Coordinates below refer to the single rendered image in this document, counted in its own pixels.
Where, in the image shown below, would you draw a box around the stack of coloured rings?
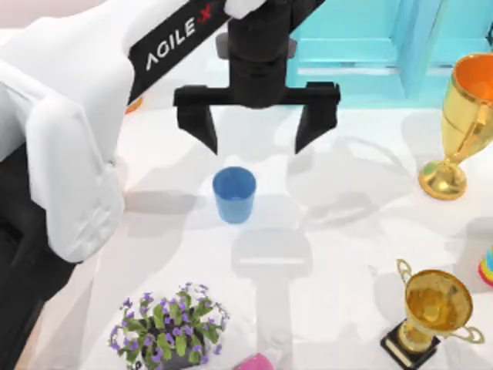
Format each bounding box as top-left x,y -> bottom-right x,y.
477,246 -> 493,288

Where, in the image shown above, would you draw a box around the blue cup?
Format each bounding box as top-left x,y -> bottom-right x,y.
212,166 -> 257,225

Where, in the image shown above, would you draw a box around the pink object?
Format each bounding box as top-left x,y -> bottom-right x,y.
233,353 -> 275,370

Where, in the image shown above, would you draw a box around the gold trophy with orange inside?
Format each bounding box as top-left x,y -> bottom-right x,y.
418,53 -> 493,201

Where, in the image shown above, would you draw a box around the potted plant with purple flowers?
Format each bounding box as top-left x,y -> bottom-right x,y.
108,281 -> 233,370

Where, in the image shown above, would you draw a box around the gold trophy with black base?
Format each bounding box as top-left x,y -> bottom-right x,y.
380,258 -> 486,368

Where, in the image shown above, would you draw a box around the light blue rack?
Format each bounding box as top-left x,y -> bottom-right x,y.
287,0 -> 493,102

